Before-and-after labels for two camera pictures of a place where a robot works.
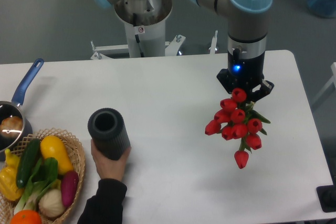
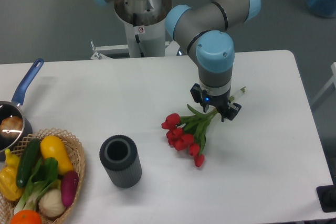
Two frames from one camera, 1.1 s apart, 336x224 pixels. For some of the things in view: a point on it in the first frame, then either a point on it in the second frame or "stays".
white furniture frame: x=332 y=80 stays
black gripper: x=247 y=73 → x=227 y=109
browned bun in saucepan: x=11 y=126 stays
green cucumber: x=29 y=157 stays
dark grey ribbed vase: x=108 y=131 → x=119 y=156
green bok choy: x=44 y=177 stays
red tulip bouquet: x=239 y=118 → x=189 y=131
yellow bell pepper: x=9 y=188 stays
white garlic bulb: x=50 y=203 stays
